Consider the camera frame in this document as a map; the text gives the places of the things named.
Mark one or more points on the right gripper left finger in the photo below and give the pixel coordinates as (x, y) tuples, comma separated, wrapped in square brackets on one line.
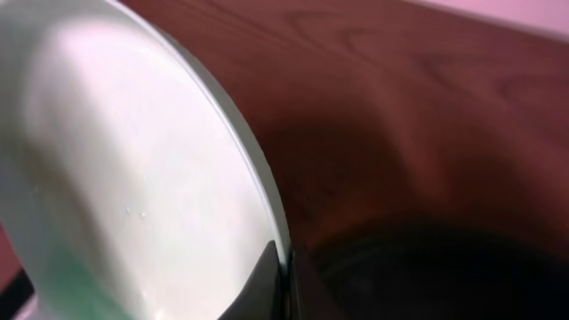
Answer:
[(261, 296)]

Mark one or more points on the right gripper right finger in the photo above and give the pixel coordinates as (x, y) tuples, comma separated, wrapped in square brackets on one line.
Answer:
[(309, 298)]

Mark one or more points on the mint green plate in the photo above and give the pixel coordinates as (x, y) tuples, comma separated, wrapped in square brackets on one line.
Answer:
[(131, 185)]

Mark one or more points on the round black tray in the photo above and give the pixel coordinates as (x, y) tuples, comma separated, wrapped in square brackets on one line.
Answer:
[(441, 272)]

